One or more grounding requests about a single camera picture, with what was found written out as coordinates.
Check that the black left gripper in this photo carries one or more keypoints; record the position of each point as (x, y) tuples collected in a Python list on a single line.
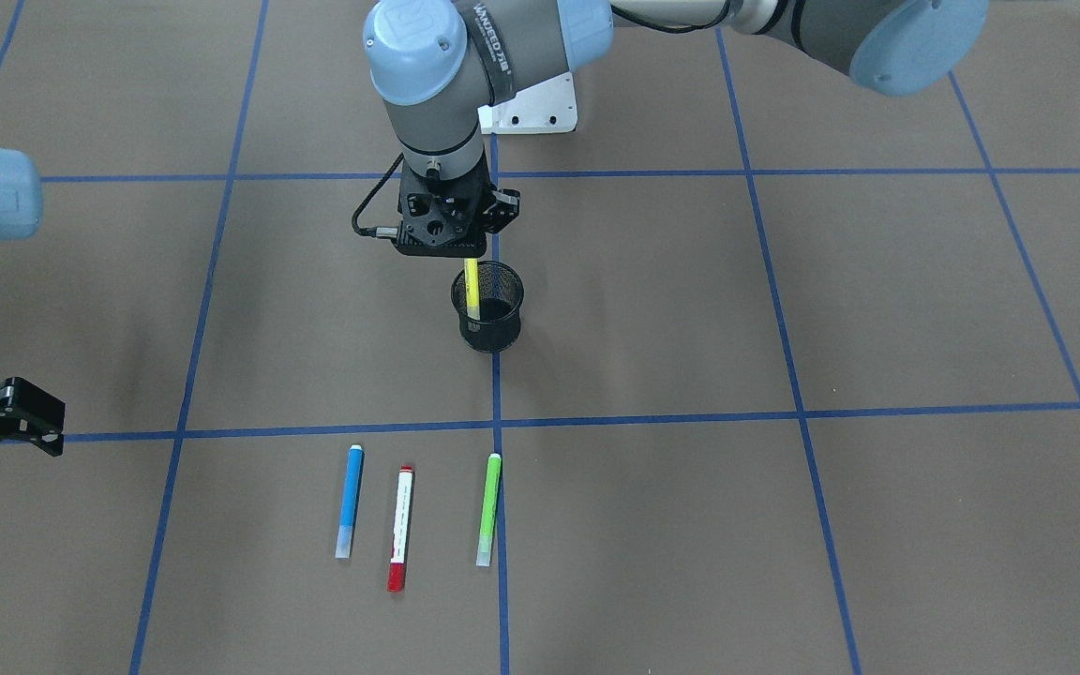
[(503, 212)]

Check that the yellow highlighter pen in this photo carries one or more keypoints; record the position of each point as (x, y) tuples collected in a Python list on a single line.
[(472, 298)]

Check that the blue highlighter pen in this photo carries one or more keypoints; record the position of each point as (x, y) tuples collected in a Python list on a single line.
[(347, 513)]

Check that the green highlighter pen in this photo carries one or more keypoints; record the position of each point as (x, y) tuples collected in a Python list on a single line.
[(488, 510)]

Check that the red capped white marker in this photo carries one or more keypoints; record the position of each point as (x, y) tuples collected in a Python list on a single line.
[(396, 569)]

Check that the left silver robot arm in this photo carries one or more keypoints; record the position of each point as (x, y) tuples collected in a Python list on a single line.
[(436, 63)]

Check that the black mesh pen holder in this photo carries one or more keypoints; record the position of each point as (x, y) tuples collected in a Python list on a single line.
[(497, 323)]

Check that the blue tape grid lines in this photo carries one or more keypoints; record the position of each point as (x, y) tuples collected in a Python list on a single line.
[(797, 390)]

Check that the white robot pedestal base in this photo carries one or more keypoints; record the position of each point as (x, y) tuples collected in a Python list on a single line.
[(549, 107)]

